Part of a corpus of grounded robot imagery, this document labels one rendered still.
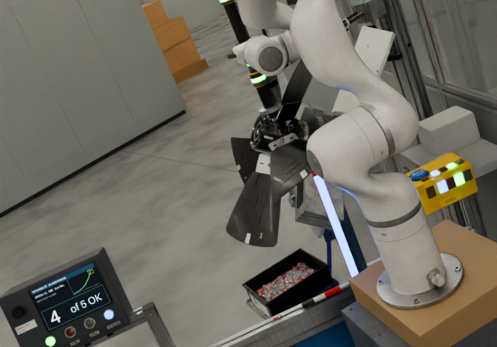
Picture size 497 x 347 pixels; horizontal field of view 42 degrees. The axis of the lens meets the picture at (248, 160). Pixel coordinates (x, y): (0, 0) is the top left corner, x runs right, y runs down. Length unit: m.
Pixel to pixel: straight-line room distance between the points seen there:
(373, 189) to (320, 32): 0.32
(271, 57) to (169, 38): 8.54
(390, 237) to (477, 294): 0.21
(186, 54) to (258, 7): 8.78
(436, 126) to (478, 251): 0.85
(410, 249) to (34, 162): 6.24
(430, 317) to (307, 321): 0.49
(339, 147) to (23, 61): 6.24
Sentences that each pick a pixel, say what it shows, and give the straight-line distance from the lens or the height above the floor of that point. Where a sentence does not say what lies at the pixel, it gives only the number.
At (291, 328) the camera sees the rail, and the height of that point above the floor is 0.83.
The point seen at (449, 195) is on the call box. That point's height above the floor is 1.01.
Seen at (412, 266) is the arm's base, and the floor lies 1.08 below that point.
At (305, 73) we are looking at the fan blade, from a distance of 1.99.
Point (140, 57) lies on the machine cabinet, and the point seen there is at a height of 0.86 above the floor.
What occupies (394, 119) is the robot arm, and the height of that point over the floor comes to 1.39.
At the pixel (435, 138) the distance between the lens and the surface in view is 2.29.
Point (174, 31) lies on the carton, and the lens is 10.20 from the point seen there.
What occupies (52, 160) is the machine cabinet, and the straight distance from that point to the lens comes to 7.40.
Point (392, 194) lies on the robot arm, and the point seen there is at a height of 1.25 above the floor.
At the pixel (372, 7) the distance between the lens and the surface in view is 2.34.
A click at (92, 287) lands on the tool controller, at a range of 1.62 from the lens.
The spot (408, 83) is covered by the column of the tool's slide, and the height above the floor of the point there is 1.06.
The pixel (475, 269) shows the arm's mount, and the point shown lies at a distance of 1.47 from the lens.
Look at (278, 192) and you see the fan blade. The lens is 1.79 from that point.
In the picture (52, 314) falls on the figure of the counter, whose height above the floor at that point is 1.17.
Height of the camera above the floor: 1.83
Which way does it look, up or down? 19 degrees down
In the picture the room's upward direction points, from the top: 23 degrees counter-clockwise
